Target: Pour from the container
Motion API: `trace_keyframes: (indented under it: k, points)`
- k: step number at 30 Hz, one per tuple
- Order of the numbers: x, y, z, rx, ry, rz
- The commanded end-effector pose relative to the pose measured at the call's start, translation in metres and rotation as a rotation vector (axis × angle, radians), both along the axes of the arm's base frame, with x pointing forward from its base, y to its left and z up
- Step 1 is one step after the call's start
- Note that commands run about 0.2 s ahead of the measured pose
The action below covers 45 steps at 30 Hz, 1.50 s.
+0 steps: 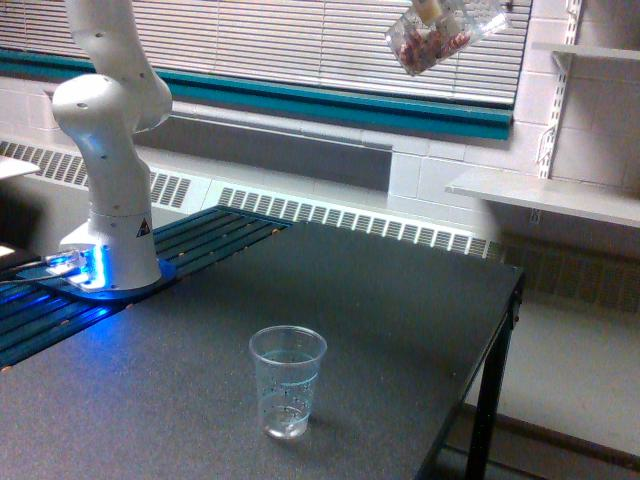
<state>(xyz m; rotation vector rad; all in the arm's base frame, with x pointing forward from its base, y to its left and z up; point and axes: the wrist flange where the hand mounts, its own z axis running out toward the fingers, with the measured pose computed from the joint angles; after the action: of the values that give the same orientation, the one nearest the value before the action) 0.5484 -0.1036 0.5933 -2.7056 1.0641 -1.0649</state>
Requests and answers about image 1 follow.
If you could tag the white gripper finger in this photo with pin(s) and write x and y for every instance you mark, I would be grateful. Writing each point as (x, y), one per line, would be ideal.
(428, 10)
(450, 25)

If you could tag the clear cup with candies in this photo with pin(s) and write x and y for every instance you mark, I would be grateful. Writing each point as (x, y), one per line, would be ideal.
(419, 46)

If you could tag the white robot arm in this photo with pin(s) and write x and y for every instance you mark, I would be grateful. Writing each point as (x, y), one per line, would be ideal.
(101, 112)

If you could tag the white window blinds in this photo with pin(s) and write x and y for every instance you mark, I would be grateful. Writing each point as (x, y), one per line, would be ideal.
(325, 44)

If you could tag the white radiator vent cover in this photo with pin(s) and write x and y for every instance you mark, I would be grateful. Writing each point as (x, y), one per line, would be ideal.
(187, 194)

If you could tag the empty clear plastic cup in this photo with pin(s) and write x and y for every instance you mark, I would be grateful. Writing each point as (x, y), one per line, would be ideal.
(287, 362)

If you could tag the black table leg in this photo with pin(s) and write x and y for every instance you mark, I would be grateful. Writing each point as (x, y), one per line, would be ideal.
(490, 389)

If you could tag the white shelf bracket rail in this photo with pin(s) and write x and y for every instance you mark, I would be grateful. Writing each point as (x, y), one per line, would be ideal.
(547, 141)

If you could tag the upper white wall shelf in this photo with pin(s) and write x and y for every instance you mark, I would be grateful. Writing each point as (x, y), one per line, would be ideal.
(590, 52)

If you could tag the white wall shelf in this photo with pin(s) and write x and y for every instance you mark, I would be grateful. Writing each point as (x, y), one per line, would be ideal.
(579, 200)
(590, 52)

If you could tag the lower white wall shelf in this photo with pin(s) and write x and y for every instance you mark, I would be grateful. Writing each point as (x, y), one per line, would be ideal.
(579, 200)

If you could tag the blue slotted mounting rail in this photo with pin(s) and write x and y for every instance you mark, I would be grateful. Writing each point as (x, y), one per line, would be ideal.
(111, 264)

